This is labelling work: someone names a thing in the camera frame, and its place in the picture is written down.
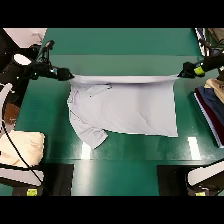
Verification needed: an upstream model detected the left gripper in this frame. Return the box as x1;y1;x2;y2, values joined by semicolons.
55;67;75;82

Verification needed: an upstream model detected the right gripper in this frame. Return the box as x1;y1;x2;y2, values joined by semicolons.
177;61;205;80

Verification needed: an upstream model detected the pale lilac T-shirt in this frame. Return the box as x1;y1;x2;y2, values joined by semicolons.
66;73;180;150

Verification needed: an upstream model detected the beige garment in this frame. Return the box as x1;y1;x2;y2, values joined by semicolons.
203;77;224;105

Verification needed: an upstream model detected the white striped garment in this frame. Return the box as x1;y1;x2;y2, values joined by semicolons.
194;27;215;56

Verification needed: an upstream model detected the navy garment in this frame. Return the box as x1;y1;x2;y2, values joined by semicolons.
196;85;224;126

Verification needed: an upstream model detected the dark red garment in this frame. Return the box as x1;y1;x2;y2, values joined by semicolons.
194;88;224;145

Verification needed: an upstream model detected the cream garment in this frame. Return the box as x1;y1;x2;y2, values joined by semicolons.
0;129;46;169

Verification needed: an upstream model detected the black cable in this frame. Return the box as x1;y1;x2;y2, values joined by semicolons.
0;120;46;188

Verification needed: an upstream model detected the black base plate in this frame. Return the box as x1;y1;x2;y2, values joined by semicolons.
156;164;190;197
43;163;75;197

